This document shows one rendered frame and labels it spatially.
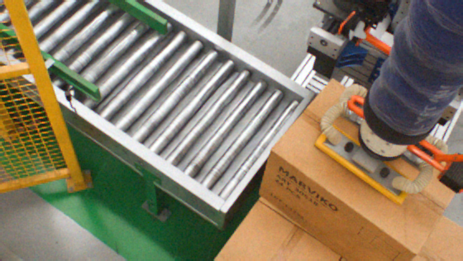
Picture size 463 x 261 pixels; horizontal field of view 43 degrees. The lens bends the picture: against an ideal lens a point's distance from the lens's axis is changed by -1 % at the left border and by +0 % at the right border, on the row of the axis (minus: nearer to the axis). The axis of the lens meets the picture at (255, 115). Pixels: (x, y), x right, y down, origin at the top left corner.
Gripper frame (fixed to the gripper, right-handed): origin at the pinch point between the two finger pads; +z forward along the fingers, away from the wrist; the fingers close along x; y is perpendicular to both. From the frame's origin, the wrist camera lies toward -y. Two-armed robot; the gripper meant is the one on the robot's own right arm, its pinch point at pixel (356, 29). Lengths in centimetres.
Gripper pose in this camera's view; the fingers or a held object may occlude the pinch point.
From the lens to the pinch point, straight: 212.5
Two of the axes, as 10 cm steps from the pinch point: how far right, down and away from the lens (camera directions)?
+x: 6.0, -6.5, 4.6
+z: -1.0, 5.1, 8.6
